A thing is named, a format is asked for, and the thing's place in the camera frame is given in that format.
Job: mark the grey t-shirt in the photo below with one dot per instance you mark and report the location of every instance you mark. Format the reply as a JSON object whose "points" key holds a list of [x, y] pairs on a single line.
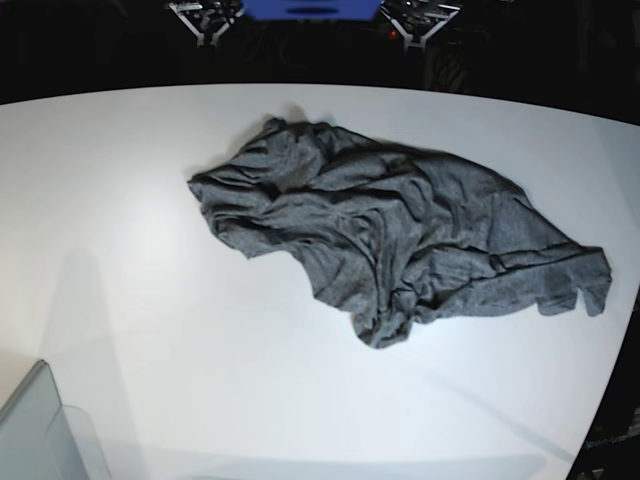
{"points": [[394, 235]]}

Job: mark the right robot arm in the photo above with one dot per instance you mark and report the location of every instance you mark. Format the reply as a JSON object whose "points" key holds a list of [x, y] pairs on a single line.
{"points": [[207, 20]]}

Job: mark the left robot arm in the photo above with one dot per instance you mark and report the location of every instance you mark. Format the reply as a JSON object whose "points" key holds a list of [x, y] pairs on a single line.
{"points": [[418, 21]]}

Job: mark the blue plastic bin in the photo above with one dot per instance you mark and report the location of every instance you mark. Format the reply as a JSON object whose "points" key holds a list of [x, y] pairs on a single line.
{"points": [[312, 9]]}

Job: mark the translucent grey tray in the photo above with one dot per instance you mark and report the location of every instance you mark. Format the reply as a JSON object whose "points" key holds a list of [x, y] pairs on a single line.
{"points": [[41, 438]]}

